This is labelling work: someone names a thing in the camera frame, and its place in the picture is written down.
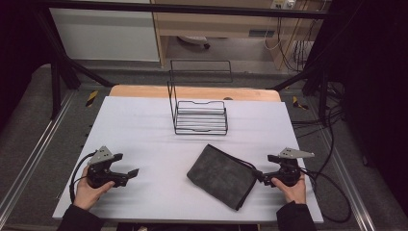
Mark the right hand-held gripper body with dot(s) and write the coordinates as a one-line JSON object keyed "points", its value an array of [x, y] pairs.
{"points": [[290, 170]]}

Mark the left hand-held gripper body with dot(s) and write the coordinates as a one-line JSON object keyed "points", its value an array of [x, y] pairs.
{"points": [[100, 157]]}

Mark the dark grey towel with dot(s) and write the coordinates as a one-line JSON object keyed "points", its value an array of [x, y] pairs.
{"points": [[221, 176]]}

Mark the person's right hand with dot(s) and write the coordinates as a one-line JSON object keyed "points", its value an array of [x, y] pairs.
{"points": [[293, 194]]}

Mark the person's left hand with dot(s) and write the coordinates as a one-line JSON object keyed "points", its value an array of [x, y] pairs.
{"points": [[86, 192]]}

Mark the white table board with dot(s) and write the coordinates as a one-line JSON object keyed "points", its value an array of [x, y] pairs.
{"points": [[154, 144]]}

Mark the yellow black floor tape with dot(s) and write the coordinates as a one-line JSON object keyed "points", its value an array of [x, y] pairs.
{"points": [[299, 104], [91, 98]]}

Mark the wooden table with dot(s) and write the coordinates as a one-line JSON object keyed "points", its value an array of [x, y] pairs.
{"points": [[144, 91]]}

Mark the white cabinet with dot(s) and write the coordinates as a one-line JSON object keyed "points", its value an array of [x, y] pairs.
{"points": [[102, 35]]}

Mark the office chair base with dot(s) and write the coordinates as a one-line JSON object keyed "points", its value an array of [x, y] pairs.
{"points": [[194, 39]]}

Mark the light wooden desk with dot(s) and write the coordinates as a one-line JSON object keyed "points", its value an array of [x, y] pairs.
{"points": [[208, 24]]}

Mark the white power strip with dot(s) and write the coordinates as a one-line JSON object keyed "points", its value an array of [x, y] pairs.
{"points": [[283, 4]]}

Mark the aluminium floor rail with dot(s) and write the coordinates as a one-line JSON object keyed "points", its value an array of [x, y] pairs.
{"points": [[349, 189], [35, 150]]}

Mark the black metal frame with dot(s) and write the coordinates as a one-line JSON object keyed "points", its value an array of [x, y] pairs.
{"points": [[192, 9]]}

